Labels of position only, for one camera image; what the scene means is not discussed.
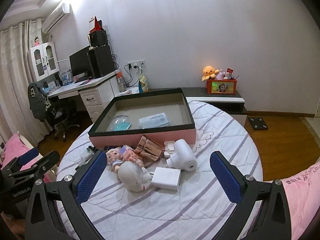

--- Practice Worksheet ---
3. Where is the pink pillow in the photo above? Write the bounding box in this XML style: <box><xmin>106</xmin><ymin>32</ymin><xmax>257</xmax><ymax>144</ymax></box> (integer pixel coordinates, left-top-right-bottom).
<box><xmin>1</xmin><ymin>133</ymin><xmax>30</xmax><ymax>168</ymax></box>

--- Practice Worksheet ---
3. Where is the yellow snack bag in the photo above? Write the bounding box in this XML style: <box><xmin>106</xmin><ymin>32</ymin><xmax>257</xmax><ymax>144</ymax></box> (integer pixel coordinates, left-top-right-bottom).
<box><xmin>138</xmin><ymin>74</ymin><xmax>149</xmax><ymax>93</ymax></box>

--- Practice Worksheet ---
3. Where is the white wall cabinet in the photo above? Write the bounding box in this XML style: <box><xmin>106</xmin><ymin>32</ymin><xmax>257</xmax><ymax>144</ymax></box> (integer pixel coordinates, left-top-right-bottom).
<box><xmin>28</xmin><ymin>42</ymin><xmax>60</xmax><ymax>81</ymax></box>

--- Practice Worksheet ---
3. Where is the small doll on cabinet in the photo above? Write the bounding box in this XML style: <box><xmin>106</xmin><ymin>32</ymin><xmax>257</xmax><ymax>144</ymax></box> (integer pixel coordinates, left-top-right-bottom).
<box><xmin>34</xmin><ymin>36</ymin><xmax>41</xmax><ymax>47</ymax></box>

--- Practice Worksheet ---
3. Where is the clear glass bottle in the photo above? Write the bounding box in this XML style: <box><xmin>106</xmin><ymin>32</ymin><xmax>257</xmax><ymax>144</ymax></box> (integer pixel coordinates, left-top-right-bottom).
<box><xmin>75</xmin><ymin>146</ymin><xmax>95</xmax><ymax>170</ymax></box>

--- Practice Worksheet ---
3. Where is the red paper bag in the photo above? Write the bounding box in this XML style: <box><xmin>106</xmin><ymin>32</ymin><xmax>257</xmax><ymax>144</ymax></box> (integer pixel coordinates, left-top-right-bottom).
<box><xmin>89</xmin><ymin>16</ymin><xmax>101</xmax><ymax>33</ymax></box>

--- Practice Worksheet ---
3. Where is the white handheld device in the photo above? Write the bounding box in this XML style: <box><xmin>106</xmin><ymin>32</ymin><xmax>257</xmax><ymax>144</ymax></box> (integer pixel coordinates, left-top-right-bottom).
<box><xmin>166</xmin><ymin>139</ymin><xmax>197</xmax><ymax>172</ymax></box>

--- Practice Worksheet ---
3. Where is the black white low cabinet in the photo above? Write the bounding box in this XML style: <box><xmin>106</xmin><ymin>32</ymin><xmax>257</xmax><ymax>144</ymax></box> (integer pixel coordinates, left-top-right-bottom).
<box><xmin>150</xmin><ymin>87</ymin><xmax>249</xmax><ymax>128</ymax></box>

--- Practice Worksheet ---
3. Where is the beige curtain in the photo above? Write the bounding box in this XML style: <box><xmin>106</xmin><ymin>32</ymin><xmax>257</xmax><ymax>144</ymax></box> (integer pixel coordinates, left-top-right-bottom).
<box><xmin>1</xmin><ymin>18</ymin><xmax>50</xmax><ymax>146</ymax></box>

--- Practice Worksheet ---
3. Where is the white figurine toy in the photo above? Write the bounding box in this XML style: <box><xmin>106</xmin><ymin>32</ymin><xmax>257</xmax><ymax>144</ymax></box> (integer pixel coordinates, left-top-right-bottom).
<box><xmin>118</xmin><ymin>161</ymin><xmax>152</xmax><ymax>192</ymax></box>

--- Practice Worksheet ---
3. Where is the pink hair doll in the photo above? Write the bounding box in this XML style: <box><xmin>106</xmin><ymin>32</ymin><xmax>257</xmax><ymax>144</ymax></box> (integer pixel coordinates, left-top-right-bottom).
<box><xmin>106</xmin><ymin>147</ymin><xmax>124</xmax><ymax>173</ymax></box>

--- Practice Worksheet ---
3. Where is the orange lid bottle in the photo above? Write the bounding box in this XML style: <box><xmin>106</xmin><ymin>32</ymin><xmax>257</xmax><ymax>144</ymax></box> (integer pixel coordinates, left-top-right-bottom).
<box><xmin>116</xmin><ymin>72</ymin><xmax>126</xmax><ymax>92</ymax></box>

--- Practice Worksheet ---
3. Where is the pink purple block model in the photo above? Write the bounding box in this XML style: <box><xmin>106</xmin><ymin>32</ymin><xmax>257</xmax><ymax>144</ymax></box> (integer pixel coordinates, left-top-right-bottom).
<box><xmin>119</xmin><ymin>145</ymin><xmax>144</xmax><ymax>166</ymax></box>

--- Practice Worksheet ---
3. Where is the black speaker box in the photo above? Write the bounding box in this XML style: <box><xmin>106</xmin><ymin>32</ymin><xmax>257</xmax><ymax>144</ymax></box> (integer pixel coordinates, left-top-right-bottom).
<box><xmin>88</xmin><ymin>30</ymin><xmax>108</xmax><ymax>47</ymax></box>

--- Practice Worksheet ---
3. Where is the black bathroom scale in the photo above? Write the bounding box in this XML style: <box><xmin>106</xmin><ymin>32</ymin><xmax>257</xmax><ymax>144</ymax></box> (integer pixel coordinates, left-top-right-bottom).
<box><xmin>248</xmin><ymin>117</ymin><xmax>268</xmax><ymax>131</ymax></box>

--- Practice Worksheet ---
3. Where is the white air conditioner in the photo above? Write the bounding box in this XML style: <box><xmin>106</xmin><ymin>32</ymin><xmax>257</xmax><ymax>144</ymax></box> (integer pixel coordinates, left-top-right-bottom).
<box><xmin>42</xmin><ymin>3</ymin><xmax>71</xmax><ymax>34</ymax></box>

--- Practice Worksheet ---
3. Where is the clear blue capsule ball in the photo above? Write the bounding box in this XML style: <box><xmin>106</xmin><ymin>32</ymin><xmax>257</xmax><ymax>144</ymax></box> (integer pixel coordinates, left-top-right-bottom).
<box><xmin>110</xmin><ymin>115</ymin><xmax>131</xmax><ymax>131</ymax></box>

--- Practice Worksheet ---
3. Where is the white power adapter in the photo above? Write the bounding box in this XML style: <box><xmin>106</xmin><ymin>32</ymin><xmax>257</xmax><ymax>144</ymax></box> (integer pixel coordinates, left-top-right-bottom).
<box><xmin>151</xmin><ymin>167</ymin><xmax>181</xmax><ymax>191</ymax></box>

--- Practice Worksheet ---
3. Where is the pink plush toy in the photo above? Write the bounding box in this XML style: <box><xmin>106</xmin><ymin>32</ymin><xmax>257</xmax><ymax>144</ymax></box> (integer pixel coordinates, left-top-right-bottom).
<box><xmin>215</xmin><ymin>69</ymin><xmax>225</xmax><ymax>80</ymax></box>

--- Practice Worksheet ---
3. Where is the black computer monitor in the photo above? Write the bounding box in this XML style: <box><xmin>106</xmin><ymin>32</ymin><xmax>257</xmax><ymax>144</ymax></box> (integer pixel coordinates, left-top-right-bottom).
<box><xmin>69</xmin><ymin>46</ymin><xmax>92</xmax><ymax>81</ymax></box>

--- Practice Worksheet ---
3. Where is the black computer tower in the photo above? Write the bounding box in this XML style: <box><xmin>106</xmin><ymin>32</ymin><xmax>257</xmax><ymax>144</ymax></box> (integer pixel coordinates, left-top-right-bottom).
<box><xmin>88</xmin><ymin>45</ymin><xmax>115</xmax><ymax>79</ymax></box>

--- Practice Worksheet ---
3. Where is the clear dental floss box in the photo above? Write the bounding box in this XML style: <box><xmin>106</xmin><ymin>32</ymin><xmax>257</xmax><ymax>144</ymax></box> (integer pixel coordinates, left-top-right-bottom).
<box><xmin>138</xmin><ymin>113</ymin><xmax>170</xmax><ymax>129</ymax></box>

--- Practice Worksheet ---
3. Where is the pink quilt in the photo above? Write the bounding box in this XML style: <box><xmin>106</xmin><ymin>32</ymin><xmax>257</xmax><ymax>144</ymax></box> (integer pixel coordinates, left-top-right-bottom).
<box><xmin>281</xmin><ymin>162</ymin><xmax>320</xmax><ymax>239</ymax></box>

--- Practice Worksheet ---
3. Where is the black hair clip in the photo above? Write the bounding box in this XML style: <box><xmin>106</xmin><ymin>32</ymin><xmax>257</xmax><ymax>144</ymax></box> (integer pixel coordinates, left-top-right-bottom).
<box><xmin>87</xmin><ymin>144</ymin><xmax>118</xmax><ymax>153</ymax></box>

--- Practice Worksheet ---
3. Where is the black office chair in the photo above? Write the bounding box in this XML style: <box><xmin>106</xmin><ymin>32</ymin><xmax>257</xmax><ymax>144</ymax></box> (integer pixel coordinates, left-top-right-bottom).
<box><xmin>46</xmin><ymin>97</ymin><xmax>80</xmax><ymax>142</ymax></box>

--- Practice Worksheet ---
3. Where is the white pink block model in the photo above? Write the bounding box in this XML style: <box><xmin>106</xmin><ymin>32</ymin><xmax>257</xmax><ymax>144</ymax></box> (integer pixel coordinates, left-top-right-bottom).
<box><xmin>163</xmin><ymin>141</ymin><xmax>175</xmax><ymax>158</ymax></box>

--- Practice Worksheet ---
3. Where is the red cartoon storage box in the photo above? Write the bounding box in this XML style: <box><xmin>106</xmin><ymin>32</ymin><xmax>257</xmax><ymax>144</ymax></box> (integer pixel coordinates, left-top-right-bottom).
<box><xmin>206</xmin><ymin>79</ymin><xmax>237</xmax><ymax>95</ymax></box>

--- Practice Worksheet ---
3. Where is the pink black storage box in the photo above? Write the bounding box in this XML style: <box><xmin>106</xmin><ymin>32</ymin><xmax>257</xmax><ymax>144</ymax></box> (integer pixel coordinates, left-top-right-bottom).
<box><xmin>88</xmin><ymin>88</ymin><xmax>196</xmax><ymax>148</ymax></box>

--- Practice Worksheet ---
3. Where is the striped white bedsheet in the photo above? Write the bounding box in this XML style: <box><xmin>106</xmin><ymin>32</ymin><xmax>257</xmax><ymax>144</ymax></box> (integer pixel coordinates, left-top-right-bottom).
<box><xmin>56</xmin><ymin>100</ymin><xmax>264</xmax><ymax>240</ymax></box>

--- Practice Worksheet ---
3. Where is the rose gold metal cup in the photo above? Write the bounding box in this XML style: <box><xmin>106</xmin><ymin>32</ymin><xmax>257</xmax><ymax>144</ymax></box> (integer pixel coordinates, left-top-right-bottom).
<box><xmin>134</xmin><ymin>135</ymin><xmax>163</xmax><ymax>162</ymax></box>

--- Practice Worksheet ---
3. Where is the wall power strip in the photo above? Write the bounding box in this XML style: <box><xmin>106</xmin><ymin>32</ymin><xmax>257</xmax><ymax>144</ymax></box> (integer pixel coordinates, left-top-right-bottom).
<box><xmin>127</xmin><ymin>60</ymin><xmax>146</xmax><ymax>68</ymax></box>

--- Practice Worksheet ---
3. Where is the white desk with drawers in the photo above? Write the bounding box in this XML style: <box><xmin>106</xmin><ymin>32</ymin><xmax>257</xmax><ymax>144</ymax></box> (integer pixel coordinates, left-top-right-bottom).
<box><xmin>48</xmin><ymin>70</ymin><xmax>120</xmax><ymax>123</ymax></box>

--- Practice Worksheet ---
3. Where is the dark hanging jacket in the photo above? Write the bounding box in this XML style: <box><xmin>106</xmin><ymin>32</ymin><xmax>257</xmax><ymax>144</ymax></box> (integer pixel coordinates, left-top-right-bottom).
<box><xmin>28</xmin><ymin>82</ymin><xmax>52</xmax><ymax>122</ymax></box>

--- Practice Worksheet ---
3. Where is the orange octopus plush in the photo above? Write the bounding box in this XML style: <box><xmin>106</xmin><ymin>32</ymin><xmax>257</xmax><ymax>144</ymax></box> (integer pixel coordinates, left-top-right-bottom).
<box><xmin>201</xmin><ymin>66</ymin><xmax>220</xmax><ymax>82</ymax></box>

